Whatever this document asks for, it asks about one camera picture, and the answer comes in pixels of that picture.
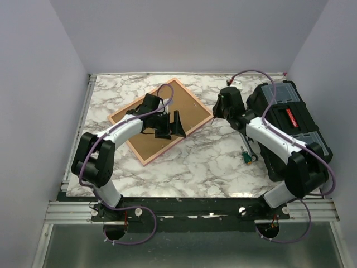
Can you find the black plastic toolbox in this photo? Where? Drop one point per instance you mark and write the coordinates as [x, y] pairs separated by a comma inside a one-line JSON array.
[[289, 114]]

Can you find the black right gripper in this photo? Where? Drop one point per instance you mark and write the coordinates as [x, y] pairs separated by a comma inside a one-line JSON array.
[[216, 109]]

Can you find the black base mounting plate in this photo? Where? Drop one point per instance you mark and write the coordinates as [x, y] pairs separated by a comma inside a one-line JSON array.
[[173, 215]]

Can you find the silver ratchet wrench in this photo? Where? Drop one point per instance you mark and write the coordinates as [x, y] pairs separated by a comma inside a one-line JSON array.
[[250, 151]]

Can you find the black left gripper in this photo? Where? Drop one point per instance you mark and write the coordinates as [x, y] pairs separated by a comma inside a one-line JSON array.
[[175, 127]]

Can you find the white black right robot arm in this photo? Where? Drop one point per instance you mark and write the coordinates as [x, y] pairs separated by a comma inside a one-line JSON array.
[[305, 168]]

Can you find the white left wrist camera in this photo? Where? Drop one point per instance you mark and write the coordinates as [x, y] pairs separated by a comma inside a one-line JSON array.
[[164, 105]]

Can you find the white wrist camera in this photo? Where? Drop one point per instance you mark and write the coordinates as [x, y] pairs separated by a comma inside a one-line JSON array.
[[164, 105], [234, 83]]

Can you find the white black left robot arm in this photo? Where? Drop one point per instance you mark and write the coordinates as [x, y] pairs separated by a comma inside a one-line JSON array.
[[93, 162]]

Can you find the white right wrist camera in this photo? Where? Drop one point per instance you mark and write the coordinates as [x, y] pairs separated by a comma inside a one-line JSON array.
[[234, 83]]

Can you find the aluminium extrusion rail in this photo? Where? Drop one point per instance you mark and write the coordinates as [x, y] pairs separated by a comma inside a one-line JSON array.
[[318, 210]]

